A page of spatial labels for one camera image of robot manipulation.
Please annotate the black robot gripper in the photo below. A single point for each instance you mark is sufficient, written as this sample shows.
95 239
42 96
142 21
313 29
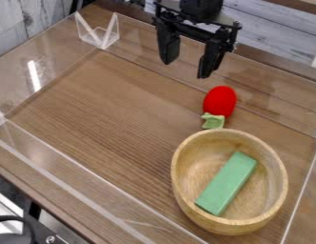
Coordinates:
199 20

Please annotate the red plush strawberry toy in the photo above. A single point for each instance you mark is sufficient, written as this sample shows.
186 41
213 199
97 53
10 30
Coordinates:
218 107

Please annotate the clear acrylic tray walls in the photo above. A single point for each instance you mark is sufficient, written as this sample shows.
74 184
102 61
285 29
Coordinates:
95 118

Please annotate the light wooden bowl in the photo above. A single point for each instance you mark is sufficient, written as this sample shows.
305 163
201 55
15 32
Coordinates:
198 159

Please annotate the green rectangular block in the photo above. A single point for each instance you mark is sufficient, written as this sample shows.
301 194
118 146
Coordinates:
226 184

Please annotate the clear acrylic corner bracket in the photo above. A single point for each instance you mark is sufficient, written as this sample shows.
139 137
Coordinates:
98 37

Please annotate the black metal table frame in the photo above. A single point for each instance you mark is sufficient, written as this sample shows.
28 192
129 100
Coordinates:
22 227

